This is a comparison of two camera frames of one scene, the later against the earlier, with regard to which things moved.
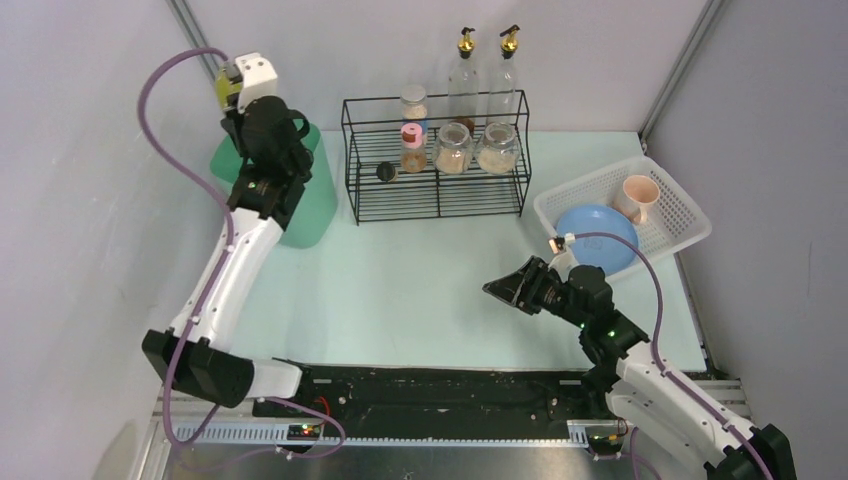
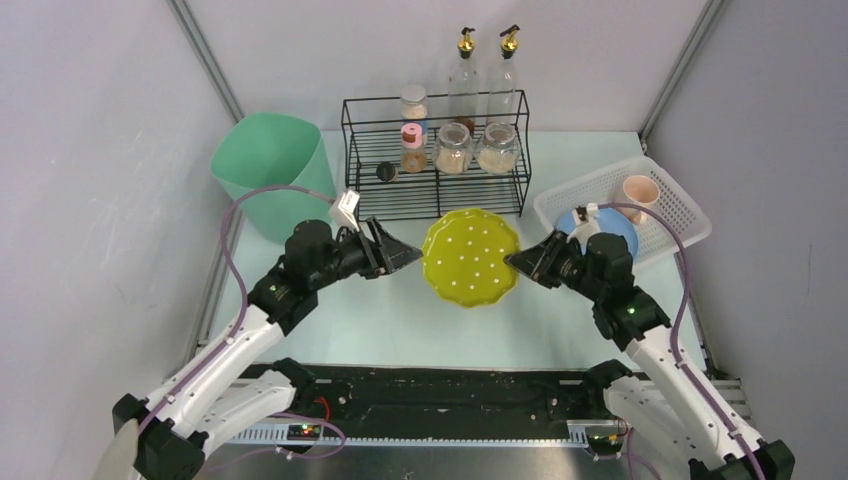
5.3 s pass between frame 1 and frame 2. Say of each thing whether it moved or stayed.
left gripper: moved
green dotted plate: moved
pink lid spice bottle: stayed
